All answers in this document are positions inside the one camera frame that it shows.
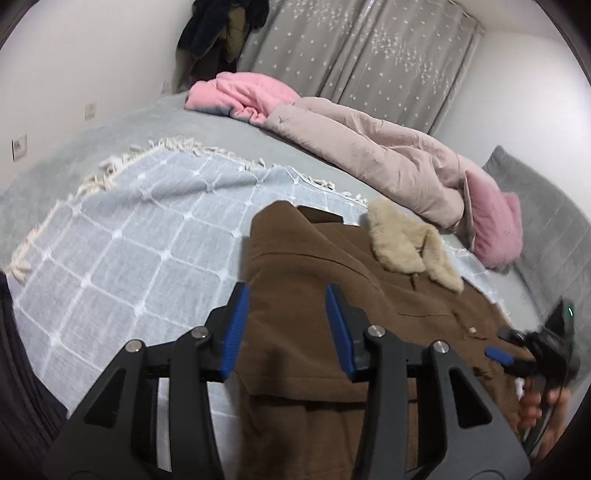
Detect dark hanging clothes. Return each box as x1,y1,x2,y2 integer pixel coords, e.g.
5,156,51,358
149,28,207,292
178,0,271,90

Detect brown coat with fur collar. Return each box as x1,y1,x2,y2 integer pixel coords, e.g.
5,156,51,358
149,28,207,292
231,198,541,480

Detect bright pink blanket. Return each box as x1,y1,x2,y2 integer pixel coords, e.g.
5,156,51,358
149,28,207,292
185,71,303,127

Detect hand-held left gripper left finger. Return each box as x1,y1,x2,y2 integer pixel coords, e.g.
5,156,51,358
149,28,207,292
41,281,252,480

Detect person's right hand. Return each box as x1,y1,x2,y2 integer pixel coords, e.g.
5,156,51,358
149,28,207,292
516,387,571,457

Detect pink velvet pillow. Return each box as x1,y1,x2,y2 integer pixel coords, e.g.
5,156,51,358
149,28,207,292
462,170,525,271

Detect light blue checked blanket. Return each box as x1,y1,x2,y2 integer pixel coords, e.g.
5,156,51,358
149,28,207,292
7,136,513,462

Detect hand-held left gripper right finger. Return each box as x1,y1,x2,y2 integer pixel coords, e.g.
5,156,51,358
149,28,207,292
324,282,532,480

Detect grey quilted pillow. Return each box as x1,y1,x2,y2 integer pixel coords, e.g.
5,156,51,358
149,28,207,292
480,145,591,333

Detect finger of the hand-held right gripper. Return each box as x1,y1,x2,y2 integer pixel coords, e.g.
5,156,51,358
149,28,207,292
496,325,527,347
485,346,536,372

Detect pale pink duvet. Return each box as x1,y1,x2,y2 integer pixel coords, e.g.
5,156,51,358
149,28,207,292
265,96,499,232

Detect grey star-patterned curtain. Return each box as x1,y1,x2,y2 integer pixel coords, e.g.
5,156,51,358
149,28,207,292
240,0,485,134

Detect black puffer jacket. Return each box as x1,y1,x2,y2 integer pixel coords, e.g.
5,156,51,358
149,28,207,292
0,272,70,467

